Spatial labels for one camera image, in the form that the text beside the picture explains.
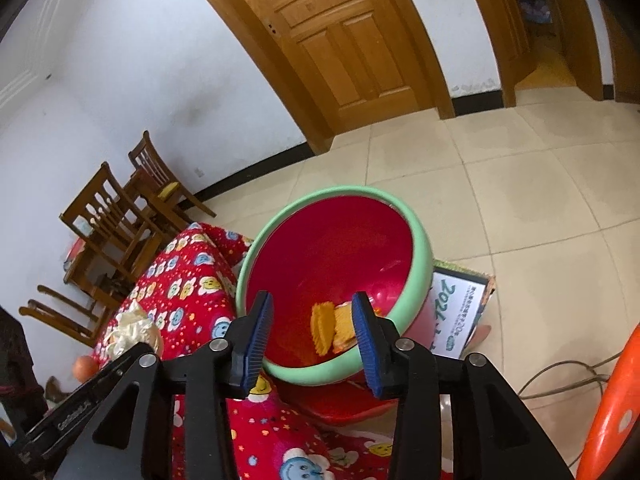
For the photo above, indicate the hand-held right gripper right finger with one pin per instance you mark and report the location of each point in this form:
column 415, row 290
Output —
column 367, row 347

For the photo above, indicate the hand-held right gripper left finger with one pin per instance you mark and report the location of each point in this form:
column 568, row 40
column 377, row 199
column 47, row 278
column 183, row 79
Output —
column 257, row 340

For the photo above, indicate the orange snack packet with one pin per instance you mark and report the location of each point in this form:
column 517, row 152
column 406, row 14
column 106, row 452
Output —
column 345, row 330

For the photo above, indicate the yellow foam fruit net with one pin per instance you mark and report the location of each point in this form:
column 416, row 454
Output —
column 324, row 330

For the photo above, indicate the red basin with green rim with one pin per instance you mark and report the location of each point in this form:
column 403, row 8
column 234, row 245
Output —
column 340, row 240

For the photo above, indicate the red flower printed blanket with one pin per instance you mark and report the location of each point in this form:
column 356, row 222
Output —
column 190, row 280

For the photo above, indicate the white framed calendar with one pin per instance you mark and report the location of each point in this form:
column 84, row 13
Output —
column 457, row 310

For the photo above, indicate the wooden chair with yellow cushion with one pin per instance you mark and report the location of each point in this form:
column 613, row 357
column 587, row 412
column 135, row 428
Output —
column 160, row 180

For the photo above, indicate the orange plastic chair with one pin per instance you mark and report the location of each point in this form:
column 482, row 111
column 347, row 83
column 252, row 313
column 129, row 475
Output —
column 610, row 410

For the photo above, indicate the wooden door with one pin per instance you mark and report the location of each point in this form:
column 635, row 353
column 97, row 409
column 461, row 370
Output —
column 325, row 35

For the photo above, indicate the wooden doorway frame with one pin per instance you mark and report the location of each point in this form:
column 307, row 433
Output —
column 580, row 35

